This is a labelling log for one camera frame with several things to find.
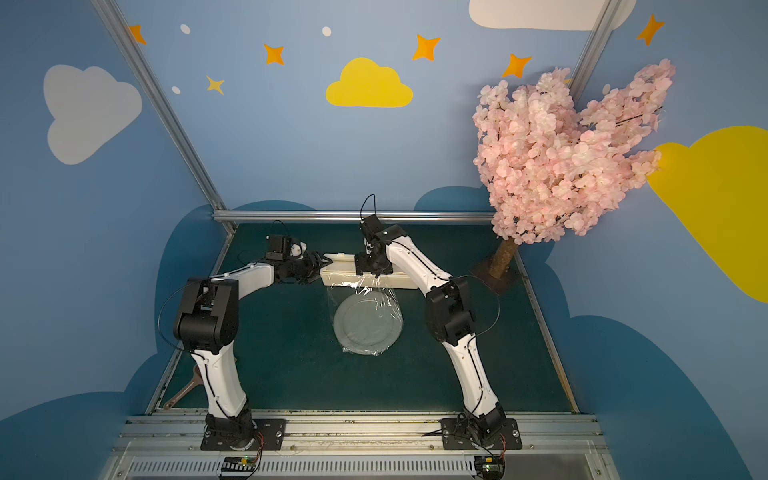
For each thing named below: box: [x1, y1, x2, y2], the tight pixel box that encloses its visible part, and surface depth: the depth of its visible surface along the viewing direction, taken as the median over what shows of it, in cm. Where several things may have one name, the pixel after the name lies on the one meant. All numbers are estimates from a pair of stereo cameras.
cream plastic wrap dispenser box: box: [320, 252, 419, 289], surface depth 100 cm
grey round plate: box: [333, 293, 403, 356], surface depth 97 cm
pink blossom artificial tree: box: [473, 60, 677, 279], surface depth 66 cm
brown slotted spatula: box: [164, 365, 203, 410], surface depth 82 cm
